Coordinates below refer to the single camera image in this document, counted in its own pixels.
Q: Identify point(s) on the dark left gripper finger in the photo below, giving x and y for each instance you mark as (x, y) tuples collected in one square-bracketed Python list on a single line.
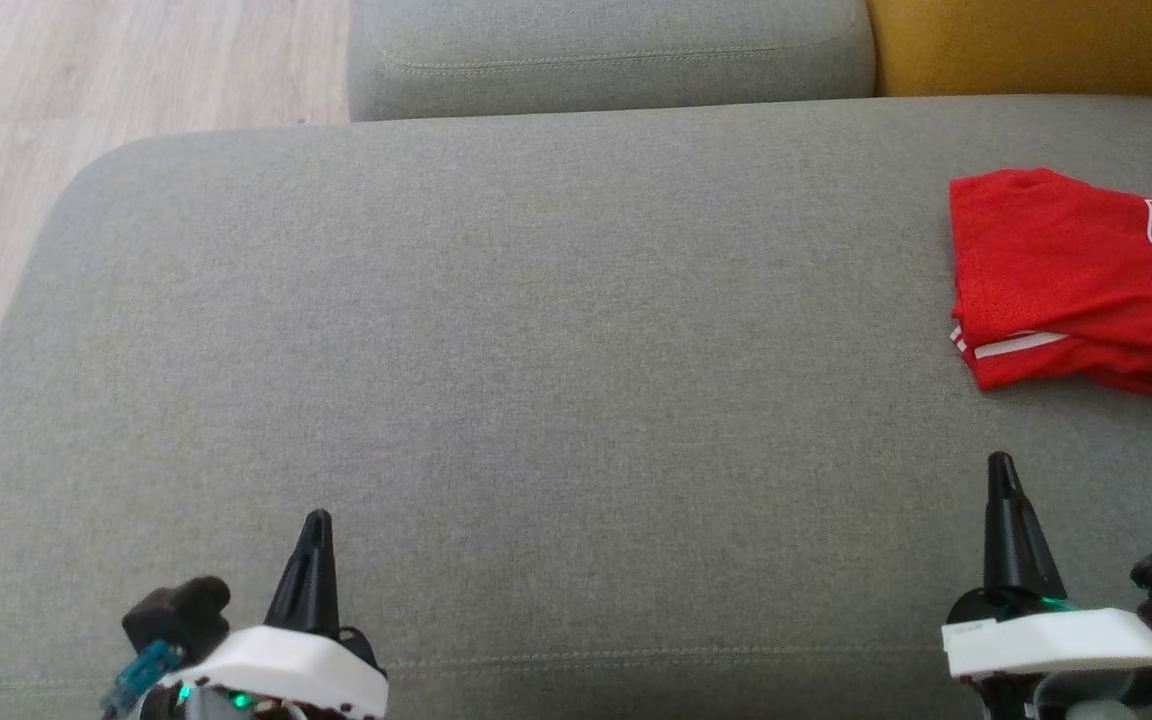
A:
[(308, 590)]

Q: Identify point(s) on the grey sofa backrest cushion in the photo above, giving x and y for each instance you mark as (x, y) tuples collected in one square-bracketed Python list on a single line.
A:
[(616, 40)]

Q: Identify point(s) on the large yellow sofa cushion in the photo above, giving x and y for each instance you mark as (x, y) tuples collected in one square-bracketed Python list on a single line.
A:
[(1036, 40)]

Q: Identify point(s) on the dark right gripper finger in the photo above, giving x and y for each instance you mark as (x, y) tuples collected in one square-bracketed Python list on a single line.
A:
[(1014, 550)]

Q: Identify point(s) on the grey fabric sofa seat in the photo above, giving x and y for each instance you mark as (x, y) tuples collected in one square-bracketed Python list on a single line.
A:
[(536, 350)]

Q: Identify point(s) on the red basketball jersey black numbers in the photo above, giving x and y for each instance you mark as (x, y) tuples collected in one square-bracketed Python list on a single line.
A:
[(1056, 260)]

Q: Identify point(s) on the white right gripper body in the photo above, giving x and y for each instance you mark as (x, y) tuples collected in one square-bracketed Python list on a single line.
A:
[(1056, 640)]

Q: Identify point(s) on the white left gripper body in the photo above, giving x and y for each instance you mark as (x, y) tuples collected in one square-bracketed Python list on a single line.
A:
[(286, 665)]

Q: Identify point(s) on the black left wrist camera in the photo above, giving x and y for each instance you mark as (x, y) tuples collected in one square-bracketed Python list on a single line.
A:
[(176, 610)]

